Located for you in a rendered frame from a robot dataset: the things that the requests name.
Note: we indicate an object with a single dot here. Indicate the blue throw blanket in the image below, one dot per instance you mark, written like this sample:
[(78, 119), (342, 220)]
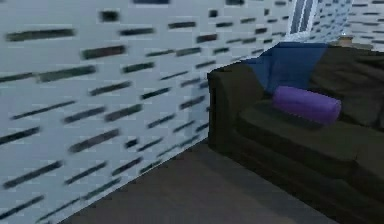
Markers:
[(286, 66)]

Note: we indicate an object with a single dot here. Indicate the dark olive sofa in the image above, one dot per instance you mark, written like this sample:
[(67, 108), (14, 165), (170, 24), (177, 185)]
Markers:
[(300, 146)]

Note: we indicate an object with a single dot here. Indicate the purple bolster cushion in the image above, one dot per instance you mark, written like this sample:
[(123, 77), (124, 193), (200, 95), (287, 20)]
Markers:
[(306, 104)]

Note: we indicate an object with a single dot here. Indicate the white framed window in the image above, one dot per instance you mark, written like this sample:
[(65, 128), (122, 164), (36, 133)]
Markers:
[(302, 15)]

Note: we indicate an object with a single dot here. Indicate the tan round object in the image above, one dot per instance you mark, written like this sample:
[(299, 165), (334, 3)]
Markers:
[(345, 41)]

